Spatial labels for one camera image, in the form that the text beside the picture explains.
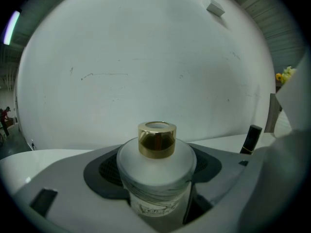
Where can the ceiling tube light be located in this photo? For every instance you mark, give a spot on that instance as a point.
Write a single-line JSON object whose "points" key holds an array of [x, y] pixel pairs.
{"points": [[11, 27]]}

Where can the white curved table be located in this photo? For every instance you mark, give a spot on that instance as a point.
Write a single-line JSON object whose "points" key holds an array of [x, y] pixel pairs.
{"points": [[213, 142]]}

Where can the yellow flower bouquet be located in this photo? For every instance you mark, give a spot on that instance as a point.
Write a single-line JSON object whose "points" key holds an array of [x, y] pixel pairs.
{"points": [[286, 74]]}

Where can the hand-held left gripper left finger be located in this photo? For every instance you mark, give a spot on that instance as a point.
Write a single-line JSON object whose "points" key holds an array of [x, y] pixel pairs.
{"points": [[73, 203]]}

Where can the black lipstick tube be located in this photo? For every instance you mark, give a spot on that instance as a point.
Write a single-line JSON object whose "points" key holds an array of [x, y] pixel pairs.
{"points": [[251, 139]]}

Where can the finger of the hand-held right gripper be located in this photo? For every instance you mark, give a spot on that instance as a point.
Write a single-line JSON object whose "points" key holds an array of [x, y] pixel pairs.
{"points": [[279, 178]]}

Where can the white wall-mounted box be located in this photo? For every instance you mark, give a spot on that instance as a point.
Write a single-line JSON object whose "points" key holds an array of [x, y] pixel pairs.
{"points": [[215, 6]]}

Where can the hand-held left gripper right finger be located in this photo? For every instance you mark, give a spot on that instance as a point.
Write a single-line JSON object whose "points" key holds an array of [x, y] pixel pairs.
{"points": [[218, 198]]}

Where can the clear plastic bottle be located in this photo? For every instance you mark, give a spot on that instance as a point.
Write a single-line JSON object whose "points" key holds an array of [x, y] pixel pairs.
{"points": [[155, 173]]}

